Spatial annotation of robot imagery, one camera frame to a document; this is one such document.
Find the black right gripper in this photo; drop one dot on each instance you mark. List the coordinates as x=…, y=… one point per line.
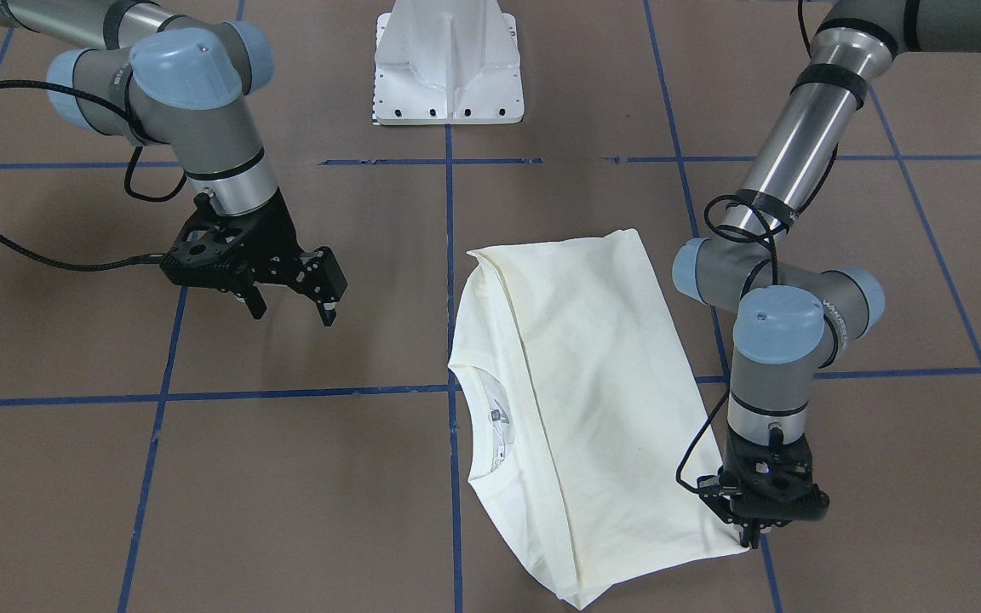
x=274, y=234

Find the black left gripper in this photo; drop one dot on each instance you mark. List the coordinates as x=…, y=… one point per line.
x=748, y=529

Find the cream long-sleeve cat shirt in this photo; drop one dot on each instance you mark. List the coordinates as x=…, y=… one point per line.
x=582, y=404

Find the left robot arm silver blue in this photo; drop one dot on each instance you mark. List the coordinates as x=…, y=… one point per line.
x=790, y=322

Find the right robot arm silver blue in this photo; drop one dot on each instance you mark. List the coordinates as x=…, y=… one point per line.
x=158, y=77

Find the white central pillar mount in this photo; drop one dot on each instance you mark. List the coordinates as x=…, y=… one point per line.
x=447, y=62

